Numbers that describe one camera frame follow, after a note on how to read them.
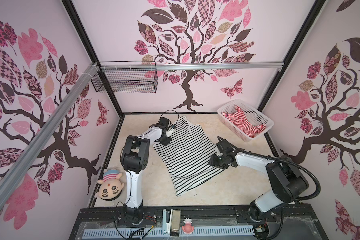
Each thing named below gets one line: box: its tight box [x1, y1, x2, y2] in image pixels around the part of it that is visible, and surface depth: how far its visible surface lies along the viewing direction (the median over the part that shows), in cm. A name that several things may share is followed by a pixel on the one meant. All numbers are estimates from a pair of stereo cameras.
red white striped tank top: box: [221, 105, 266, 138], surface depth 112 cm
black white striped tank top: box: [152, 115, 225, 197], surface depth 96 cm
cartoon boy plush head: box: [94, 168, 125, 201], surface depth 77 cm
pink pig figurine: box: [181, 218, 195, 235], surface depth 70 cm
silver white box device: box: [162, 209, 181, 237], surface depth 71 cm
